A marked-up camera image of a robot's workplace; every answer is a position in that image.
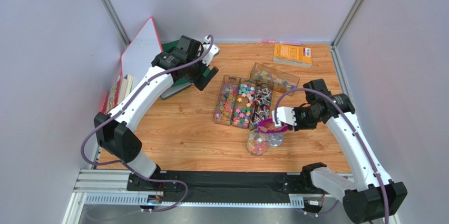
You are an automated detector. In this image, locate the single clear candy box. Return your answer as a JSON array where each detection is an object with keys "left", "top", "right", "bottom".
[{"left": 249, "top": 63, "right": 300, "bottom": 94}]

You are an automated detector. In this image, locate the purple plastic scoop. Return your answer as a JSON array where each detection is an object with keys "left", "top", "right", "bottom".
[{"left": 257, "top": 118, "right": 288, "bottom": 134}]

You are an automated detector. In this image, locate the three-compartment clear candy box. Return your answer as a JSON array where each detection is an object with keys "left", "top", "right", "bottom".
[{"left": 213, "top": 75, "right": 274, "bottom": 130}]

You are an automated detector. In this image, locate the clear plastic jar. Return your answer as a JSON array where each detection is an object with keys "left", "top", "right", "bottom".
[{"left": 247, "top": 129, "right": 269, "bottom": 155}]

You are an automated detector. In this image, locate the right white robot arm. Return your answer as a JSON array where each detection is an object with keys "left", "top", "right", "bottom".
[{"left": 291, "top": 79, "right": 408, "bottom": 223}]

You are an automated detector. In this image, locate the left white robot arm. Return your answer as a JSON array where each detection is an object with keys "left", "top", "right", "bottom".
[{"left": 94, "top": 35, "right": 219, "bottom": 178}]

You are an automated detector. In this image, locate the green binder folder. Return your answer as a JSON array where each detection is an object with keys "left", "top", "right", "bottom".
[{"left": 158, "top": 35, "right": 208, "bottom": 99}]

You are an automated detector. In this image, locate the silver round jar lid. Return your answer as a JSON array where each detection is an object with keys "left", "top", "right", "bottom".
[{"left": 268, "top": 133, "right": 284, "bottom": 148}]

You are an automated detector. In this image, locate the red-framed whiteboard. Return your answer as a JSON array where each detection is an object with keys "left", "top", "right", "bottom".
[{"left": 121, "top": 16, "right": 163, "bottom": 80}]

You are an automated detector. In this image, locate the orange book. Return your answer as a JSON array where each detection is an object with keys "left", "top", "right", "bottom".
[{"left": 273, "top": 44, "right": 313, "bottom": 67}]

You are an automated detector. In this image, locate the stack of books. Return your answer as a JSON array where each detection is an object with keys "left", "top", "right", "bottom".
[{"left": 101, "top": 74, "right": 134, "bottom": 114}]

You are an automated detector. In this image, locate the black base mat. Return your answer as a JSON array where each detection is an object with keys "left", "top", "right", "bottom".
[{"left": 126, "top": 170, "right": 335, "bottom": 204}]

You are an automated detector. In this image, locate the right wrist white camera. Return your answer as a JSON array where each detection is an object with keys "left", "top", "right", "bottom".
[{"left": 272, "top": 106, "right": 297, "bottom": 128}]

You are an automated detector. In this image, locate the wrist white camera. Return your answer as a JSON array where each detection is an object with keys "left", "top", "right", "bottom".
[
  {"left": 272, "top": 106, "right": 297, "bottom": 128},
  {"left": 202, "top": 44, "right": 220, "bottom": 66}
]

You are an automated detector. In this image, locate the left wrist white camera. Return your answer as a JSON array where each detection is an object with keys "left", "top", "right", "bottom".
[{"left": 202, "top": 44, "right": 220, "bottom": 66}]

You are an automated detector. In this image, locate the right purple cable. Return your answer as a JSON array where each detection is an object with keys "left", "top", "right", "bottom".
[{"left": 274, "top": 87, "right": 390, "bottom": 224}]

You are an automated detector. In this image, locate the purple cable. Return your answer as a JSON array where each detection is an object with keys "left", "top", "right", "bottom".
[
  {"left": 274, "top": 87, "right": 390, "bottom": 224},
  {"left": 80, "top": 34, "right": 214, "bottom": 213}
]

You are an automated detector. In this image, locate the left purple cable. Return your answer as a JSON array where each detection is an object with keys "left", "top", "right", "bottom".
[{"left": 80, "top": 34, "right": 214, "bottom": 213}]

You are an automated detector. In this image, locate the aluminium rail frame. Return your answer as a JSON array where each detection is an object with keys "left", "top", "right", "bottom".
[{"left": 74, "top": 162, "right": 407, "bottom": 223}]

